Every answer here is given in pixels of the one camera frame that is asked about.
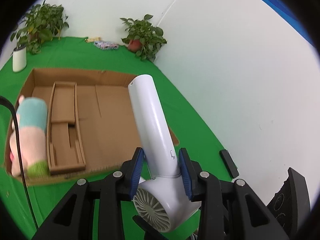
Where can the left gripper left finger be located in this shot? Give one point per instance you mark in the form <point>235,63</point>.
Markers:
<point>135,169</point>

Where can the yellow snack packet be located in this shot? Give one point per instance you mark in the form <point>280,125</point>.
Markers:
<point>92,39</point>

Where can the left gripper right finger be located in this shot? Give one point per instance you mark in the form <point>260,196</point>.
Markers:
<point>185,169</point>

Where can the potted plant red pot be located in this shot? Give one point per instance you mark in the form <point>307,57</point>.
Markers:
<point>143,39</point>

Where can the green tablecloth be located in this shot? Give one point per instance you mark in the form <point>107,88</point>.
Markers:
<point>31,207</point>

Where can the pastel plush toy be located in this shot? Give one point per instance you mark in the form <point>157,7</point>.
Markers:
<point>32,126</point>

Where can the cardboard insert divider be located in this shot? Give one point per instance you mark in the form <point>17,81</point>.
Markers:
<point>65,152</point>

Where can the brown cardboard tray box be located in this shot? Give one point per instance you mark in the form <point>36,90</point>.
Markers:
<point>107,124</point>

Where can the black rectangular bar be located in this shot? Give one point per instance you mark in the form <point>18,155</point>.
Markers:
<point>229,163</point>

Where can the small colourful packet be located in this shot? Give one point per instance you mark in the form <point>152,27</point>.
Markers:
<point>104,45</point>

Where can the white hair dryer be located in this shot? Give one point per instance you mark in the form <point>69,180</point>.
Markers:
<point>161,200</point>

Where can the potted plant white pot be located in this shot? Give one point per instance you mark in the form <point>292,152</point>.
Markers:
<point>41,23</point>

